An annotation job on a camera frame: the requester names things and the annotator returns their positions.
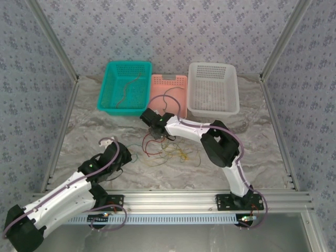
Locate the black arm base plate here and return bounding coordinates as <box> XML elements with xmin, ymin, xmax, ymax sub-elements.
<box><xmin>76</xmin><ymin>194</ymin><xmax>124</xmax><ymax>212</ymax></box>
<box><xmin>215</xmin><ymin>193</ymin><xmax>264</xmax><ymax>212</ymax></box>

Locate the small circuit board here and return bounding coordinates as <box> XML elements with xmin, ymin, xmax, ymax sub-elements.
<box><xmin>87</xmin><ymin>214</ymin><xmax>110</xmax><ymax>223</ymax></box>
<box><xmin>237</xmin><ymin>214</ymin><xmax>257</xmax><ymax>226</ymax></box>

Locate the pink plastic basket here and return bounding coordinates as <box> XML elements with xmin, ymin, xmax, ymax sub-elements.
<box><xmin>144</xmin><ymin>74</ymin><xmax>188</xmax><ymax>119</ymax></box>

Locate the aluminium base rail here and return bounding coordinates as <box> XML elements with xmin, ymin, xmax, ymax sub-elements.
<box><xmin>28</xmin><ymin>190</ymin><xmax>314</xmax><ymax>212</ymax></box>

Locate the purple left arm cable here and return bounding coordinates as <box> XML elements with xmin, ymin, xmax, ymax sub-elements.
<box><xmin>2</xmin><ymin>138</ymin><xmax>129</xmax><ymax>233</ymax></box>

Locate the aluminium frame post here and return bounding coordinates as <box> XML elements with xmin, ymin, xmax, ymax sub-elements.
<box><xmin>26</xmin><ymin>0</ymin><xmax>80</xmax><ymax>82</ymax></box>
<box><xmin>259</xmin><ymin>0</ymin><xmax>313</xmax><ymax>82</ymax></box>

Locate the white slotted cable duct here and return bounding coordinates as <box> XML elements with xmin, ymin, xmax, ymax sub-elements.
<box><xmin>39</xmin><ymin>214</ymin><xmax>254</xmax><ymax>225</ymax></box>

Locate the light green cable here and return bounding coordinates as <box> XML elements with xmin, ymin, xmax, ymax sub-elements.
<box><xmin>183</xmin><ymin>146</ymin><xmax>202</xmax><ymax>169</ymax></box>

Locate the teal plastic basket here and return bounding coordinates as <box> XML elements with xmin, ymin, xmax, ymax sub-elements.
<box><xmin>96</xmin><ymin>60</ymin><xmax>153</xmax><ymax>117</ymax></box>

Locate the grey-brown cable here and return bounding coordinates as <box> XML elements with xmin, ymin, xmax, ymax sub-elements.
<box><xmin>116</xmin><ymin>73</ymin><xmax>142</xmax><ymax>109</ymax></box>

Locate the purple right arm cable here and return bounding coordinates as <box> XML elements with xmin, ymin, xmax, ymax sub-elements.
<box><xmin>148</xmin><ymin>94</ymin><xmax>269</xmax><ymax>232</ymax></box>

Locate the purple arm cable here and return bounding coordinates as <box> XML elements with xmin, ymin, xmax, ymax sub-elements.
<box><xmin>2</xmin><ymin>138</ymin><xmax>129</xmax><ymax>233</ymax></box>
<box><xmin>148</xmin><ymin>94</ymin><xmax>269</xmax><ymax>232</ymax></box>

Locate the white plastic basket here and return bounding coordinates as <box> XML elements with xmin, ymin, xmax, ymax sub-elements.
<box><xmin>187</xmin><ymin>62</ymin><xmax>240</xmax><ymax>118</ymax></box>

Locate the red cable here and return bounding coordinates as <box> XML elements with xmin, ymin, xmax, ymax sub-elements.
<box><xmin>141</xmin><ymin>132</ymin><xmax>165</xmax><ymax>158</ymax></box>

